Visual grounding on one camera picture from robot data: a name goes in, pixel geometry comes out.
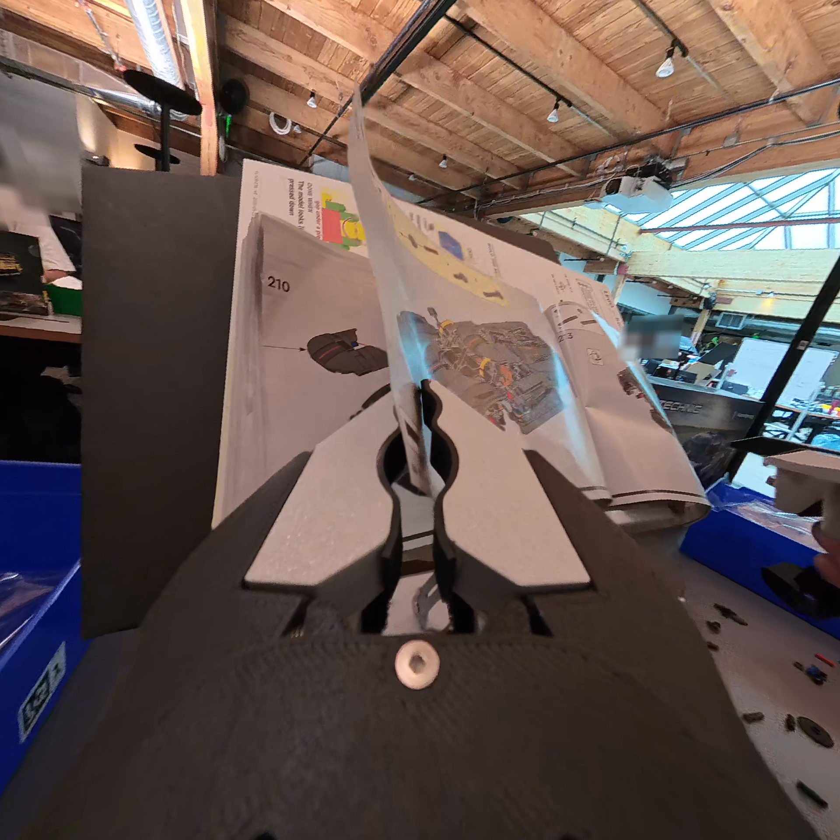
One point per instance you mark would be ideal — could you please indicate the silver air duct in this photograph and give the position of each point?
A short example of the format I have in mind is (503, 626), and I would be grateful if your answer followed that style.
(157, 39)

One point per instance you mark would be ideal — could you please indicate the blue storage bin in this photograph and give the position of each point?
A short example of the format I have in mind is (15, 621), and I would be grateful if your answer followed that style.
(39, 512)
(722, 544)

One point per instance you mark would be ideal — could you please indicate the black round lego dish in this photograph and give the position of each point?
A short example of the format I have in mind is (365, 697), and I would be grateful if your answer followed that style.
(814, 730)

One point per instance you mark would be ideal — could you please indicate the lego set box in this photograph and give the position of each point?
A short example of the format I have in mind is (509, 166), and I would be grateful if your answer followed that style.
(709, 426)

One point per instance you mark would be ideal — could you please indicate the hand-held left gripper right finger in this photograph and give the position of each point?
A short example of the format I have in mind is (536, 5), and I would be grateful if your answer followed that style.
(518, 525)

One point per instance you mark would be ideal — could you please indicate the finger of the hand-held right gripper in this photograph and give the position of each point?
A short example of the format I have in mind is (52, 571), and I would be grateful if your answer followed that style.
(800, 472)

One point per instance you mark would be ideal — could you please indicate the white book stand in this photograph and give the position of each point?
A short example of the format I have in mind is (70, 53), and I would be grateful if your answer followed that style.
(430, 600)

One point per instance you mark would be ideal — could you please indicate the green storage bin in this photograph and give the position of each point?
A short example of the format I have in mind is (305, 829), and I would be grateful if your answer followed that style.
(62, 298)

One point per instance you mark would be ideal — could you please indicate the black pole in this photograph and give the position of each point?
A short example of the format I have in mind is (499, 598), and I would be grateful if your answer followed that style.
(787, 367)

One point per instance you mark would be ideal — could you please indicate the instruction booklet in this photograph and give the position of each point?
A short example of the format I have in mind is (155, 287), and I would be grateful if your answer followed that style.
(315, 367)

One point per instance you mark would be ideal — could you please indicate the clear plastic bag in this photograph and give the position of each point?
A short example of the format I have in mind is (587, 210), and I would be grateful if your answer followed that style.
(754, 508)

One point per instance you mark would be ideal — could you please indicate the white ceiling unit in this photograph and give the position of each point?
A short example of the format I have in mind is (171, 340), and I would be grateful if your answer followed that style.
(636, 193)

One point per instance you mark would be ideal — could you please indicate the scattered black lego pins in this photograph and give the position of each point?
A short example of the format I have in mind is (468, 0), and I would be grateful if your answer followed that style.
(728, 615)

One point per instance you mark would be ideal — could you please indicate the black round pedestal table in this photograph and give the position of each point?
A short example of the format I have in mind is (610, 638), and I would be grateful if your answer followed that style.
(164, 92)
(157, 154)

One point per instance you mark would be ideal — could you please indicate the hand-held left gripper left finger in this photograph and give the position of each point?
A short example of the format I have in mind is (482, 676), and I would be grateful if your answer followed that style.
(315, 525)

